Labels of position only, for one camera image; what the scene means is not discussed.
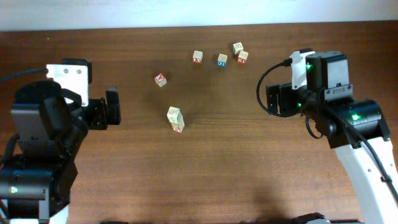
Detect red letter I block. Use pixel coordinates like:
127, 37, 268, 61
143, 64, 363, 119
167, 106, 182, 124

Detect red edged picture block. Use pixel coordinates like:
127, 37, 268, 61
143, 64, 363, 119
170, 118, 185, 133

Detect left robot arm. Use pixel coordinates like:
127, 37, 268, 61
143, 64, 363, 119
1, 81, 121, 223

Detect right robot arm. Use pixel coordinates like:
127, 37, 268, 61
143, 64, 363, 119
260, 49, 397, 223

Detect red letter K block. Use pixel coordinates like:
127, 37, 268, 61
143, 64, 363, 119
237, 50, 248, 64

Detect red letter A block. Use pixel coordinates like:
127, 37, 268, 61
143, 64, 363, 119
154, 73, 167, 87

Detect plain top wooden block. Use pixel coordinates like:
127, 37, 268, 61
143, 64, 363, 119
233, 42, 244, 55

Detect blue edged wooden block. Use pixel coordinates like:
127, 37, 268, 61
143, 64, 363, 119
217, 54, 228, 67

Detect red letter X block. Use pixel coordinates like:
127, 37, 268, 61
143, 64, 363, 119
192, 50, 203, 64

